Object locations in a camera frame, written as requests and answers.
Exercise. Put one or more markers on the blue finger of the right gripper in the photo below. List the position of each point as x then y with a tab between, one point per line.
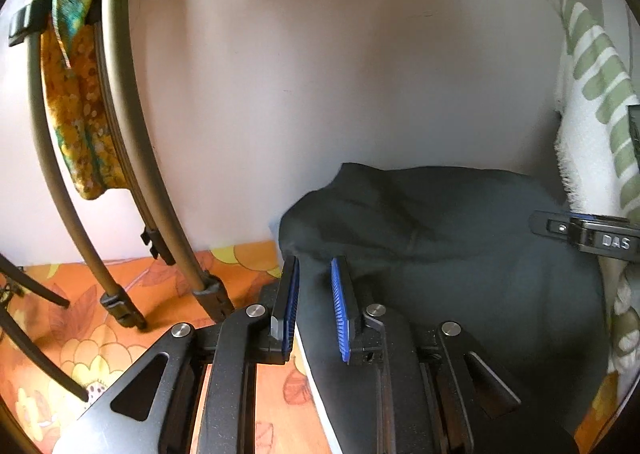
555	225

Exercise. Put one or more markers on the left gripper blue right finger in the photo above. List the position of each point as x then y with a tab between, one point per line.
347	312

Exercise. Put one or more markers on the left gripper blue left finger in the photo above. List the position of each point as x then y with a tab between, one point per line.
284	309

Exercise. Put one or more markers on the dark green pants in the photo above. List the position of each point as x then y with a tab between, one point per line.
447	244

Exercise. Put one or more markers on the folded blue jeans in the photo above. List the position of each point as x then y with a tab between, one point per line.
300	360

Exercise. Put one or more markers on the green white patterned blanket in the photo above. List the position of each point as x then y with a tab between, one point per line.
591	74

